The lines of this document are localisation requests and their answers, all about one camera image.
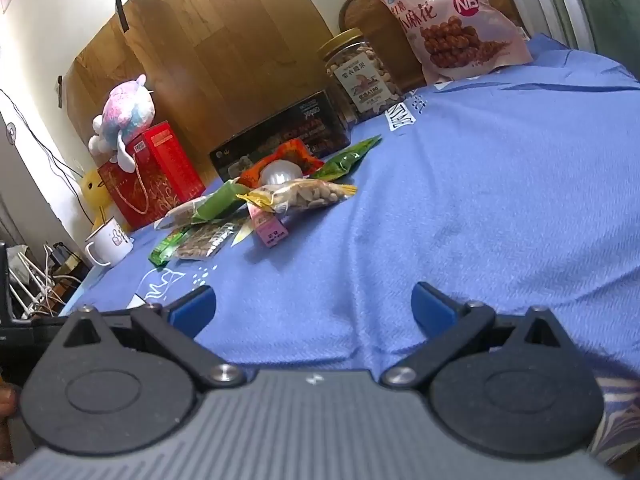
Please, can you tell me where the green cracker packet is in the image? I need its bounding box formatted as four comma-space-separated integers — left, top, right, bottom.
149, 226, 191, 268

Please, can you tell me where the clear brown nut packet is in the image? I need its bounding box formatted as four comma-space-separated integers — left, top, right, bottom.
174, 222, 236, 260

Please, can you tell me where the light green snack packet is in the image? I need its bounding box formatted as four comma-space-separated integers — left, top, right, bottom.
191, 180, 250, 224

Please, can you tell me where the clear peanut packet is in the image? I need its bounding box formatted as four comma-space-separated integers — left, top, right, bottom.
236, 179, 358, 214

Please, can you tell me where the white round snack packet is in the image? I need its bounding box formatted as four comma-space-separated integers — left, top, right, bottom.
260, 159, 304, 185

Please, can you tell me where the dark green snack packet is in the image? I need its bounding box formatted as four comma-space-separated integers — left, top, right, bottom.
311, 136, 382, 182

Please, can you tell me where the orange red snack packet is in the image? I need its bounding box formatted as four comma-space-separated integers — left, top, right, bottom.
236, 139, 324, 188

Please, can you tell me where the white enamel mug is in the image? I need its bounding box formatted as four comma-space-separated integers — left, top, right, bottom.
85, 218, 134, 268

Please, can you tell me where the pink small snack packet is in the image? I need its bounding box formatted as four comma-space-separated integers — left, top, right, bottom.
247, 204, 288, 247

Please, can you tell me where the red gift bag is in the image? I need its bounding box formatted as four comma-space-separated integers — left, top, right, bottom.
98, 122, 205, 231

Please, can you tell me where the blue tablecloth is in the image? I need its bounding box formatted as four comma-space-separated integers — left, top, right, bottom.
80, 36, 639, 374

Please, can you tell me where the yellow duck plush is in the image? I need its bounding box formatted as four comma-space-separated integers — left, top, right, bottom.
80, 169, 113, 231

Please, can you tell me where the pink blue plush toy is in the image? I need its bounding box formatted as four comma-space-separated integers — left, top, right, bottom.
88, 74, 155, 174

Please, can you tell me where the black gift box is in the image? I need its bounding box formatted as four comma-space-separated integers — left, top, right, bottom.
209, 90, 350, 181

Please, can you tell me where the clear nut jar gold lid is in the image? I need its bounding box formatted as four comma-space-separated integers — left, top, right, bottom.
318, 28, 402, 122

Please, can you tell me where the wooden board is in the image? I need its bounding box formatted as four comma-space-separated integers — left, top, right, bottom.
63, 0, 331, 183

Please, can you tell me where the pink twisted snack bag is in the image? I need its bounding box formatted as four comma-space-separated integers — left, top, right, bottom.
380, 0, 532, 84

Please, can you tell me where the round wicker tray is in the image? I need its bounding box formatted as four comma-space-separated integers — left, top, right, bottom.
338, 0, 526, 92

